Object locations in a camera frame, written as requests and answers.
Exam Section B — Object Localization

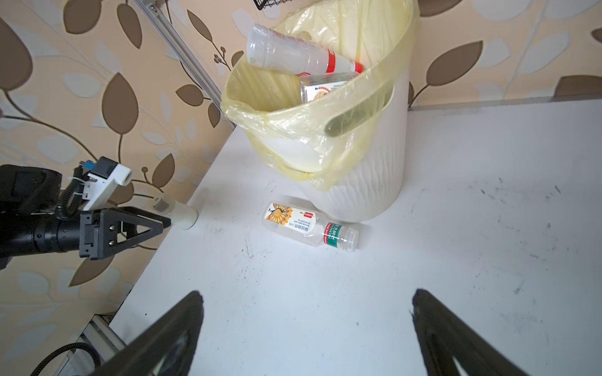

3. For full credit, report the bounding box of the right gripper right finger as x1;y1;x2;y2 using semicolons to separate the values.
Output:
412;289;525;375

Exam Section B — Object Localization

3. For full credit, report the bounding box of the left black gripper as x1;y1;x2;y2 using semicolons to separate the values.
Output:
1;164;172;269

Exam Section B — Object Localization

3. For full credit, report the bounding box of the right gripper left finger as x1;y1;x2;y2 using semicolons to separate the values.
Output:
93;291;204;376

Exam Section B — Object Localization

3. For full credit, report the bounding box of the orange label clear bottle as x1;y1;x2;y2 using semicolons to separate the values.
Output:
262;202;360;252

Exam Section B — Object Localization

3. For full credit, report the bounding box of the pink label clear bottle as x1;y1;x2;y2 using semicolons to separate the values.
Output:
246;24;364;76

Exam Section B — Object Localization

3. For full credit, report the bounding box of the green cap square bottle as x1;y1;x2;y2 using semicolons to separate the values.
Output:
298;72;358;103

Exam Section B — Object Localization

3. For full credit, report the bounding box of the white ribbed waste bin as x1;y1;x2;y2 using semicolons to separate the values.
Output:
273;68;409;222

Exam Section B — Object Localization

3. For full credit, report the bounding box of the yellow plastic bin liner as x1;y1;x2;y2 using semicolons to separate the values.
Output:
221;1;420;191

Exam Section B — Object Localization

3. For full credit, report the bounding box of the white cylinder at edge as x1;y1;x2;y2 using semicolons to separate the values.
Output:
152;194;198;230

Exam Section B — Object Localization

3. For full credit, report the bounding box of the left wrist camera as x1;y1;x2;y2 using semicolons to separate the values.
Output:
82;157;132;211

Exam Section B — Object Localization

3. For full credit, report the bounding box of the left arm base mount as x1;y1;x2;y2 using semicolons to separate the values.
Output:
27;314;125;376

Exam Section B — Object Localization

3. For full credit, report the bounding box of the black wire basket rear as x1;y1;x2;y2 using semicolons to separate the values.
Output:
253;0;292;10

